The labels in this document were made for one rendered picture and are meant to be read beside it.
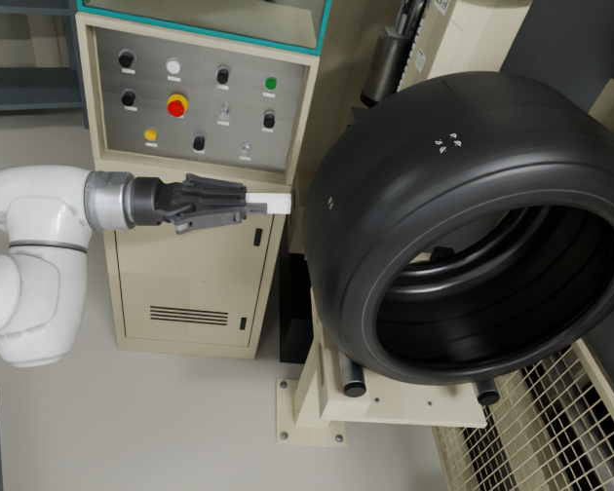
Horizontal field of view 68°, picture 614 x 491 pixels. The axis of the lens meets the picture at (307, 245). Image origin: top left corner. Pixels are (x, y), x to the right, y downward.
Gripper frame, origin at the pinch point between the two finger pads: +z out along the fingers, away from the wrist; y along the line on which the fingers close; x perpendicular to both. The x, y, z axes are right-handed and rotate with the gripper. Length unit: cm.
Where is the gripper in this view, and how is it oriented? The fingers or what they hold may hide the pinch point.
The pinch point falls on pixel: (268, 203)
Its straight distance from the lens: 72.3
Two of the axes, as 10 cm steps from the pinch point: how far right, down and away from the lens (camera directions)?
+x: -0.6, 7.4, 6.7
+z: 10.0, 0.1, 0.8
